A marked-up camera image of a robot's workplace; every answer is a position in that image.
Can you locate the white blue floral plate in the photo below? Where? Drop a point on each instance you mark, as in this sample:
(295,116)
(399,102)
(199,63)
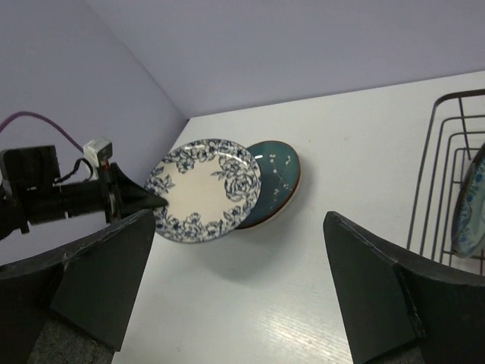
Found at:
(211,187)

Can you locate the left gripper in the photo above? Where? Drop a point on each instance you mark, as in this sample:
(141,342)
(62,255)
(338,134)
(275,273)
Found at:
(123,197)

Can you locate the dark teal blossom plate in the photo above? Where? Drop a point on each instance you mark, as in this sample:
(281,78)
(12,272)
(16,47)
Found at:
(281,170)

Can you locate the small blue patterned plate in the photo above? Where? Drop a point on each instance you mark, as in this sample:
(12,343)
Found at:
(468,219)

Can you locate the wire dish rack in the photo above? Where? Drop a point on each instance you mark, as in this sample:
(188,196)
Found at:
(454,136)

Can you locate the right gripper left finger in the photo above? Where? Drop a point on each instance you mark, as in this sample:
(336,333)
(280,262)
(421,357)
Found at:
(73,304)

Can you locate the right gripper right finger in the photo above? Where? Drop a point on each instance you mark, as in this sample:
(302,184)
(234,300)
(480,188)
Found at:
(399,307)

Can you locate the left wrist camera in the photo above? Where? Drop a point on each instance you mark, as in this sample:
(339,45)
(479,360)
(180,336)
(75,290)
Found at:
(98,152)

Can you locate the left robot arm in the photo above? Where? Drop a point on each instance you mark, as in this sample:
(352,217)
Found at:
(34,192)

